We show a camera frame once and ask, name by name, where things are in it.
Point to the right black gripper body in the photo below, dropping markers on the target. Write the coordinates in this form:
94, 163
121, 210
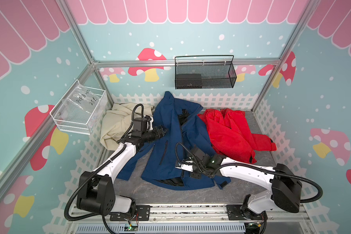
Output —
197, 169

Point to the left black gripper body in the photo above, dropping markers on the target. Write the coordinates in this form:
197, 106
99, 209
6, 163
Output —
150, 135

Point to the navy blue jacket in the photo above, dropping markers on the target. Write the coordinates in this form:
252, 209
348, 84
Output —
185, 130

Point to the red jacket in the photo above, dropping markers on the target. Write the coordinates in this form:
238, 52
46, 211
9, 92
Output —
231, 136

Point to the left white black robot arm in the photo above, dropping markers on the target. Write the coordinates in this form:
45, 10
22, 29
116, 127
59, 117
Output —
95, 194

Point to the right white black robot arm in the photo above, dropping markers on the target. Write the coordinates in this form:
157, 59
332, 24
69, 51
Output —
283, 189

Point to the cream beige jacket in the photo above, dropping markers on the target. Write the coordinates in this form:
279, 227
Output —
115, 123

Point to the black box in basket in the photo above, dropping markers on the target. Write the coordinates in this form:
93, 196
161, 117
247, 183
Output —
188, 81

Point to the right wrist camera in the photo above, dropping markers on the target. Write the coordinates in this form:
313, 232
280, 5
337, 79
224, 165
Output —
185, 167

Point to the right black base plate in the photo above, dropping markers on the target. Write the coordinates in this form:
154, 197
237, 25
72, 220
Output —
242, 212

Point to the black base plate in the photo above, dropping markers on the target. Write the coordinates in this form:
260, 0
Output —
137, 213
242, 212

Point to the aluminium front rail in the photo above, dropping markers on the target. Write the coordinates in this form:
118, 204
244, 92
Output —
196, 218

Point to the black wire mesh basket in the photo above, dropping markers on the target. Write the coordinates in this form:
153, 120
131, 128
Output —
217, 71

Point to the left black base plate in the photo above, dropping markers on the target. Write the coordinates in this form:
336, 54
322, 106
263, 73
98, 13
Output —
137, 213

